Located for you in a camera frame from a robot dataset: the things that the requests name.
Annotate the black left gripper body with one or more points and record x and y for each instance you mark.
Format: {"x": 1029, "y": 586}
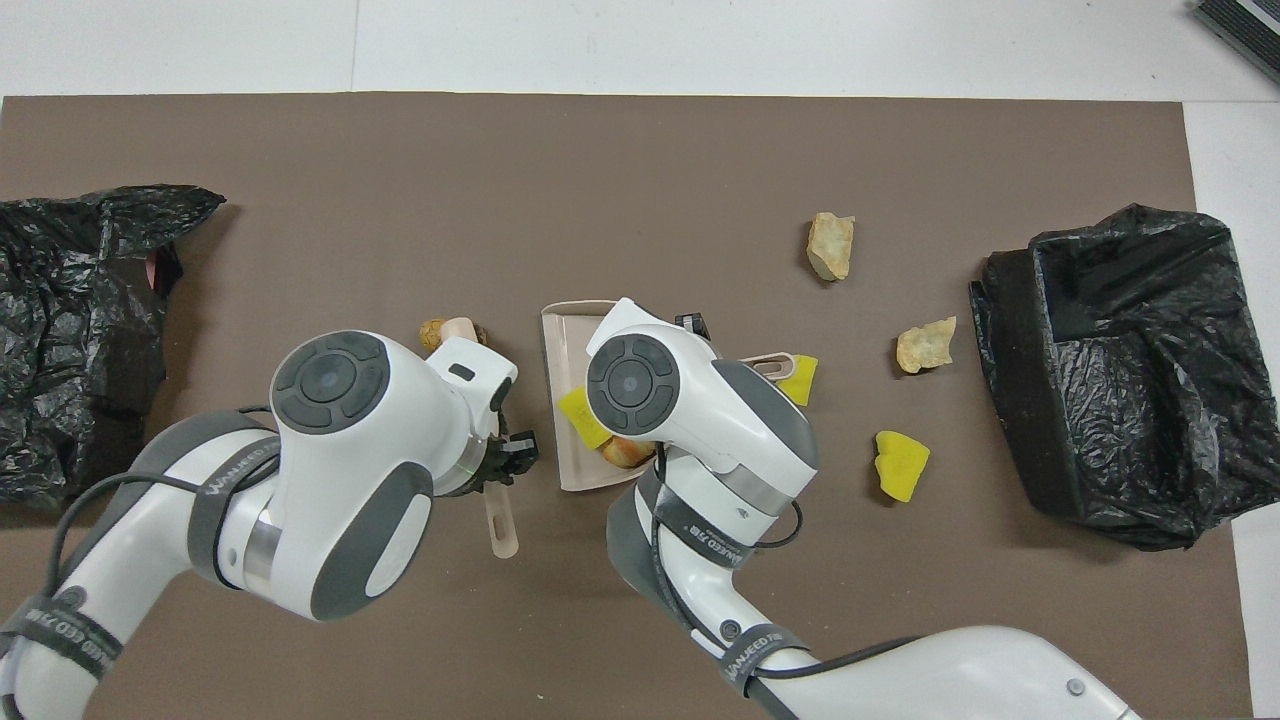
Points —
{"x": 512, "y": 458}

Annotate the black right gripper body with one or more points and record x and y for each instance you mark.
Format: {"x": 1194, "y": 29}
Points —
{"x": 694, "y": 330}

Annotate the pink hand brush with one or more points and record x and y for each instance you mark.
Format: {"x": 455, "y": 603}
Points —
{"x": 502, "y": 530}

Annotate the yellow sponge with green backing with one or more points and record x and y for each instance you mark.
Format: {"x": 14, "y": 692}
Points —
{"x": 582, "y": 415}

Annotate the toy croissant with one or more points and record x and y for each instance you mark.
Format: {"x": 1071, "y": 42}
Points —
{"x": 625, "y": 455}

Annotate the pink plastic dustpan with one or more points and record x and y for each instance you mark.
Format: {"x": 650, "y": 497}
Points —
{"x": 565, "y": 350}

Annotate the yellow sponge wedge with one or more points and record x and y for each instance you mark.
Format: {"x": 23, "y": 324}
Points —
{"x": 803, "y": 382}

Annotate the brown toy bread roll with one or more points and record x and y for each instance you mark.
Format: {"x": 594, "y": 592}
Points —
{"x": 431, "y": 335}

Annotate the yellow sponge chunk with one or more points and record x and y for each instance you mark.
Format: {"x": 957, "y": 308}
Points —
{"x": 900, "y": 468}

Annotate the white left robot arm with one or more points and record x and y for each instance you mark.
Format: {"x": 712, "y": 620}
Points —
{"x": 340, "y": 500}

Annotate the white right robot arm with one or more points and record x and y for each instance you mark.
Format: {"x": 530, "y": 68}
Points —
{"x": 720, "y": 420}

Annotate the black bag lined open bin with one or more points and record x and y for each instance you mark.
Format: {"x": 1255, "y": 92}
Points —
{"x": 1130, "y": 400}

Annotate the crumpled black trash bag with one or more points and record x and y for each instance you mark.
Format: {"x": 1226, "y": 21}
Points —
{"x": 70, "y": 330}

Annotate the beige stone piece upper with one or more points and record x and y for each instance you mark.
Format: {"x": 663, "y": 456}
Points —
{"x": 830, "y": 248}

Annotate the beige stone piece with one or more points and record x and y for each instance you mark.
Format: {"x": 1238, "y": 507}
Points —
{"x": 830, "y": 248}
{"x": 925, "y": 347}

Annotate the brown table mat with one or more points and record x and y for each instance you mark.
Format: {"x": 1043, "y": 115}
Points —
{"x": 600, "y": 180}

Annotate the beige stone piece right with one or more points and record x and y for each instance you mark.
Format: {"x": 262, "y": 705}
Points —
{"x": 925, "y": 347}

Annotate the black ribbed panel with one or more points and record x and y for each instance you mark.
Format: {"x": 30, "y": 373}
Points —
{"x": 1250, "y": 25}

